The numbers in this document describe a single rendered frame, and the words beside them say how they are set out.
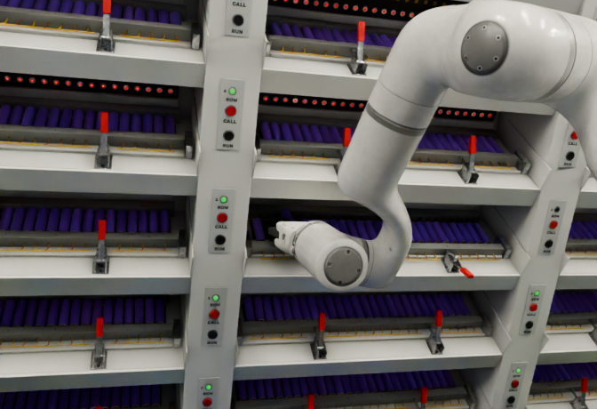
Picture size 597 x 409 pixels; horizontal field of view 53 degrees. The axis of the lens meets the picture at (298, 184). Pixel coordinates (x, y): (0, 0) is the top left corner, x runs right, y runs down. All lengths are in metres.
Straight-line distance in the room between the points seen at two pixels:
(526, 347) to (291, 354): 0.54
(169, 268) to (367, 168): 0.46
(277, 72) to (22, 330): 0.68
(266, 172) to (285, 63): 0.20
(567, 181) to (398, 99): 0.64
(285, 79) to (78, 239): 0.47
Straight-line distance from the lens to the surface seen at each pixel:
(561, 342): 1.57
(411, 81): 0.78
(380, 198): 0.86
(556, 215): 1.36
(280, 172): 1.10
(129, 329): 1.24
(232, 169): 1.06
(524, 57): 0.62
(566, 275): 1.45
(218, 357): 1.21
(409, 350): 1.36
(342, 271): 0.90
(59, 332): 1.25
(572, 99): 0.72
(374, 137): 0.81
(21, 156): 1.09
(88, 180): 1.06
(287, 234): 1.05
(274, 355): 1.26
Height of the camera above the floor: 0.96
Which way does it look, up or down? 16 degrees down
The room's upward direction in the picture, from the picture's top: 7 degrees clockwise
